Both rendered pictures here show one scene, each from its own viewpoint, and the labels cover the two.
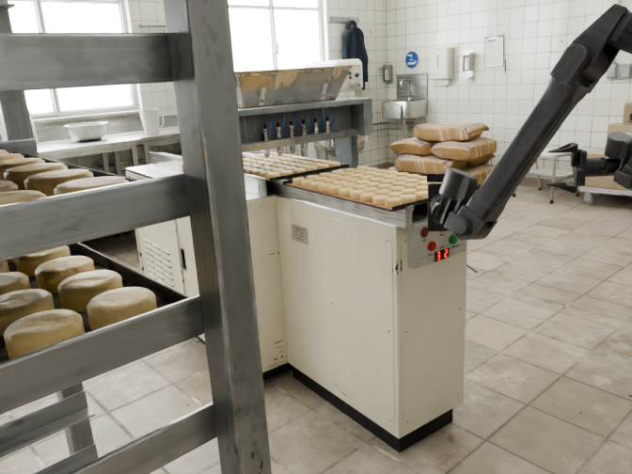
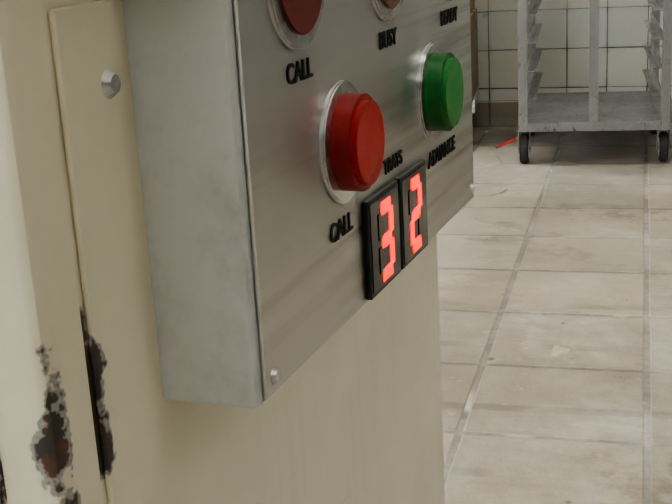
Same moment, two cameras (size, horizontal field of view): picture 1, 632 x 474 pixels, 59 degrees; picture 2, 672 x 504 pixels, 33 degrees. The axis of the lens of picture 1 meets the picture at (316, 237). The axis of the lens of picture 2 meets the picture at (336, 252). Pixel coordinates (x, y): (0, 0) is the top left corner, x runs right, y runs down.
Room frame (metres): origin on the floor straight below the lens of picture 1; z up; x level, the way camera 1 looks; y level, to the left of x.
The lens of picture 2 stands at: (1.37, -0.16, 0.83)
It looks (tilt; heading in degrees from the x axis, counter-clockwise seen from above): 16 degrees down; 327
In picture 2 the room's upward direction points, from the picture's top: 3 degrees counter-clockwise
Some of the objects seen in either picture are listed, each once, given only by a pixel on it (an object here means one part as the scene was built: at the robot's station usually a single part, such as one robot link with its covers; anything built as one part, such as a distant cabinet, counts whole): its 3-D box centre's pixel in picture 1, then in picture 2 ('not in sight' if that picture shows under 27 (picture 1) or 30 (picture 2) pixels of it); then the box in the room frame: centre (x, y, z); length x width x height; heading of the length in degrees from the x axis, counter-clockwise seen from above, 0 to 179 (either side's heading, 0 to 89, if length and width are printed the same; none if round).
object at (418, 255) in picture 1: (437, 238); (346, 87); (1.70, -0.39, 0.77); 0.24 x 0.04 x 0.14; 125
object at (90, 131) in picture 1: (87, 132); not in sight; (4.39, 1.72, 0.94); 0.33 x 0.33 x 0.12
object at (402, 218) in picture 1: (245, 177); not in sight; (2.42, 0.29, 0.87); 2.01 x 0.03 x 0.07; 35
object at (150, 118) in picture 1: (151, 121); not in sight; (4.60, 1.27, 0.98); 0.20 x 0.14 x 0.20; 81
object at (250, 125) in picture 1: (284, 144); not in sight; (2.41, 0.11, 1.01); 0.72 x 0.33 x 0.34; 125
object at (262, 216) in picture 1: (244, 249); not in sight; (2.80, 0.38, 0.42); 1.28 x 0.72 x 0.84; 35
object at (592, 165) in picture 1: (589, 166); not in sight; (1.62, -0.82, 0.99); 0.07 x 0.07 x 0.10; 80
